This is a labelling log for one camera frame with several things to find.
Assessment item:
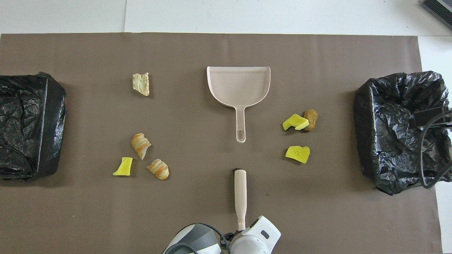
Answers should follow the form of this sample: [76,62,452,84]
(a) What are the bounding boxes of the beige plastic dustpan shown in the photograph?
[207,66,271,143]

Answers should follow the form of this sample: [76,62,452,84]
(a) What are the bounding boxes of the orange striped toy croissant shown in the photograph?
[147,158,170,180]
[131,133,152,160]

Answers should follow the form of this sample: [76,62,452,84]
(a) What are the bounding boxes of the dark ribbed device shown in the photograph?
[421,0,452,29]

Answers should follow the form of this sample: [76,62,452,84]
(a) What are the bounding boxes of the brown paper table mat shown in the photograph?
[0,33,444,254]

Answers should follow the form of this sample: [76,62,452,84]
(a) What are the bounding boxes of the small yellow sponge piece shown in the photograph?
[113,157,133,176]

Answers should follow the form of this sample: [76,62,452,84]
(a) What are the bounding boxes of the loosely bagged black trash bin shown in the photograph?
[354,71,452,196]

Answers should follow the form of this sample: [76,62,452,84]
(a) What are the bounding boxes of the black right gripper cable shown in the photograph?
[409,107,452,189]

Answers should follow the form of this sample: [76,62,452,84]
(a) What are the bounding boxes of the beige hand brush black bristles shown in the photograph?
[233,169,248,232]

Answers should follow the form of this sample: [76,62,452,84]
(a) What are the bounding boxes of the pale green rock-like chunk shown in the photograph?
[132,72,150,97]

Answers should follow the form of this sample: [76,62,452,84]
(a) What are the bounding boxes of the yellow sponge piece green edge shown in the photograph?
[282,114,310,132]

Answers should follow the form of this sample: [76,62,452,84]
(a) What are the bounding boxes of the brown lumpy nugget piece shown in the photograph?
[303,109,319,131]

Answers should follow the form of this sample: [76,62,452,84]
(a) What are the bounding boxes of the tightly bagged black trash bin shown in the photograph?
[0,72,67,181]

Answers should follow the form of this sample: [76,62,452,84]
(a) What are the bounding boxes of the flat yellow sponge piece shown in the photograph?
[285,145,311,164]

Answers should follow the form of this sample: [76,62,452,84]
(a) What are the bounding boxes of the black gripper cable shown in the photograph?
[164,223,231,254]
[409,107,452,189]

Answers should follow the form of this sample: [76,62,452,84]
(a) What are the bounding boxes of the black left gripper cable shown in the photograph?
[164,223,231,254]

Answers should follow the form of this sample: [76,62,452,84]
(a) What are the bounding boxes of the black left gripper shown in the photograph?
[223,230,245,244]

